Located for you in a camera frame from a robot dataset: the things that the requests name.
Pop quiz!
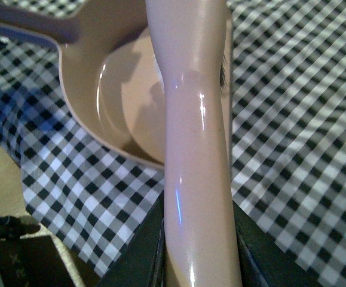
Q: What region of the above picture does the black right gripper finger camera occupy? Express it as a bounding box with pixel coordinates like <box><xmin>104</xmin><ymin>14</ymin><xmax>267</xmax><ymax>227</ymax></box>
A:
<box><xmin>234</xmin><ymin>204</ymin><xmax>319</xmax><ymax>286</ymax></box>

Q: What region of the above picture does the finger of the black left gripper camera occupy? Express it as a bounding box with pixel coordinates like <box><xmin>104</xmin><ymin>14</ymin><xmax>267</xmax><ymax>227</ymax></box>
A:
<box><xmin>97</xmin><ymin>194</ymin><xmax>165</xmax><ymax>286</ymax></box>

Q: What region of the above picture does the black white checkered bedsheet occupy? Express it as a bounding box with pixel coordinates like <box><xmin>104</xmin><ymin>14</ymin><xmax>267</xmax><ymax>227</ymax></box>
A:
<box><xmin>0</xmin><ymin>1</ymin><xmax>346</xmax><ymax>286</ymax></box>

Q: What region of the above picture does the beige plastic dustpan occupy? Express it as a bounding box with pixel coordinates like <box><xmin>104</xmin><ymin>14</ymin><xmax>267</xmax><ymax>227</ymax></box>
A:
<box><xmin>0</xmin><ymin>0</ymin><xmax>233</xmax><ymax>172</ymax></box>

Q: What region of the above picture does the beige brush handle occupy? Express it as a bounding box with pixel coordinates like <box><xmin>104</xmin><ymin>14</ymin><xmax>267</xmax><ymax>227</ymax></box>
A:
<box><xmin>146</xmin><ymin>1</ymin><xmax>242</xmax><ymax>286</ymax></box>

